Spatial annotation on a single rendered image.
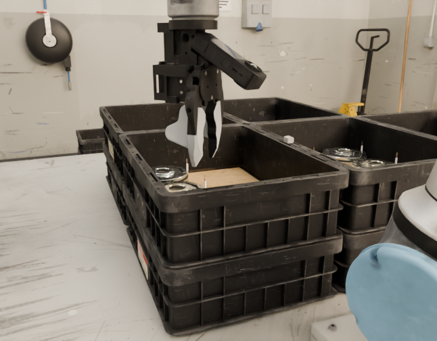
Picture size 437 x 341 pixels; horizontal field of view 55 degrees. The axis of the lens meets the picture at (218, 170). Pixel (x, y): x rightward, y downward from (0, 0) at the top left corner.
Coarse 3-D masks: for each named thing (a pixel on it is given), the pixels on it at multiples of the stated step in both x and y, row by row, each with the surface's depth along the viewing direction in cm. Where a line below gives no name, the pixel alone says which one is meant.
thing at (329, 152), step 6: (324, 150) 102; (330, 150) 102; (354, 150) 102; (360, 150) 102; (330, 156) 98; (336, 156) 97; (342, 156) 98; (348, 156) 98; (354, 156) 98; (360, 156) 97
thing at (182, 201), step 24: (120, 144) 86; (288, 144) 80; (144, 168) 65; (336, 168) 66; (168, 192) 55; (192, 192) 55; (216, 192) 56; (240, 192) 58; (264, 192) 59; (288, 192) 60; (312, 192) 62
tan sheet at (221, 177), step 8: (232, 168) 99; (240, 168) 99; (192, 176) 94; (200, 176) 94; (208, 176) 94; (216, 176) 94; (224, 176) 94; (232, 176) 94; (240, 176) 94; (248, 176) 94; (200, 184) 88; (208, 184) 88; (216, 184) 88; (224, 184) 88; (232, 184) 88
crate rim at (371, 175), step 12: (288, 120) 103; (300, 120) 103; (312, 120) 104; (324, 120) 105; (360, 120) 104; (264, 132) 91; (396, 132) 93; (408, 132) 91; (300, 144) 80; (324, 156) 72; (348, 168) 65; (360, 168) 65; (372, 168) 65; (384, 168) 66; (396, 168) 67; (408, 168) 67; (420, 168) 68; (432, 168) 69; (360, 180) 65; (372, 180) 65; (384, 180) 66; (396, 180) 67
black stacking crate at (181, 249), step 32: (128, 160) 83; (160, 160) 93; (224, 160) 98; (256, 160) 93; (288, 160) 80; (128, 192) 85; (320, 192) 64; (160, 224) 59; (192, 224) 58; (224, 224) 59; (256, 224) 61; (288, 224) 63; (320, 224) 66; (160, 256) 60; (192, 256) 59; (224, 256) 60
